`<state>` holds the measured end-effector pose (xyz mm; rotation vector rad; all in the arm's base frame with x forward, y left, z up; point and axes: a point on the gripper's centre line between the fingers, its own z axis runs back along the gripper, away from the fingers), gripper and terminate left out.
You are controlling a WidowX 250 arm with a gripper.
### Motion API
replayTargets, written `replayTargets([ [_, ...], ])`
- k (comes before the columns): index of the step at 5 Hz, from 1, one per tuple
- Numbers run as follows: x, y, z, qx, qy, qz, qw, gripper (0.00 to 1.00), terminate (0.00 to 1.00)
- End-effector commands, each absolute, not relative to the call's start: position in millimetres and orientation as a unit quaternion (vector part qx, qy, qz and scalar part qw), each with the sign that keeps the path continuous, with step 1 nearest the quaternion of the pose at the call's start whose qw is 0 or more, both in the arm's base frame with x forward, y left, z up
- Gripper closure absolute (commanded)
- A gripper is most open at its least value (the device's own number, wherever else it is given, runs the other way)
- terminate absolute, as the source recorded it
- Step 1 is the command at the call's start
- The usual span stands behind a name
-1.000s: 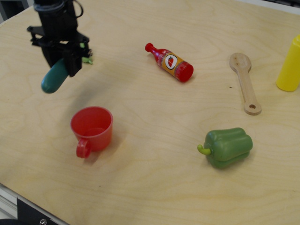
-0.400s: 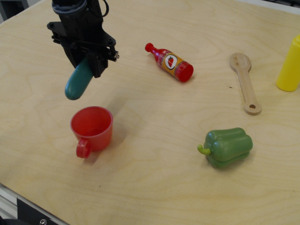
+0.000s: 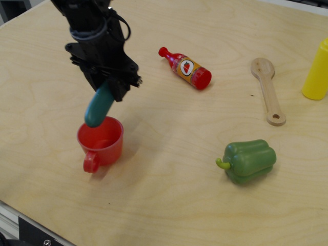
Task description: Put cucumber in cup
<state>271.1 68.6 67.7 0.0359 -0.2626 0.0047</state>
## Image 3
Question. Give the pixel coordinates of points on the green toy bell pepper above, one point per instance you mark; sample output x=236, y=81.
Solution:
x=246, y=160

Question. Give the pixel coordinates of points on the red plastic cup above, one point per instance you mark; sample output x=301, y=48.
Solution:
x=102, y=145

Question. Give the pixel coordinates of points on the red toy ketchup bottle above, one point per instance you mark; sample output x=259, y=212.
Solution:
x=192, y=72

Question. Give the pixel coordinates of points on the yellow plastic bottle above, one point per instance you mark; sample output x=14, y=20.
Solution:
x=315, y=85

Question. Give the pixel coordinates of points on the wooden spoon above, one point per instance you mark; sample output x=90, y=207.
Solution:
x=264, y=71

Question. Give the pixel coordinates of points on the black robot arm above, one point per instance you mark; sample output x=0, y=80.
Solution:
x=77, y=11

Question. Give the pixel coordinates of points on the black corner bracket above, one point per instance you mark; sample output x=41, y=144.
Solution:
x=34, y=233

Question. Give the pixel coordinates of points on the dark green toy cucumber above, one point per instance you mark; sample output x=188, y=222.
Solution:
x=99, y=106

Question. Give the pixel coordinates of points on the aluminium table frame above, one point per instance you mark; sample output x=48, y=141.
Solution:
x=9, y=226

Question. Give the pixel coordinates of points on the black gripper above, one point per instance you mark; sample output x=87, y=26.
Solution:
x=99, y=53

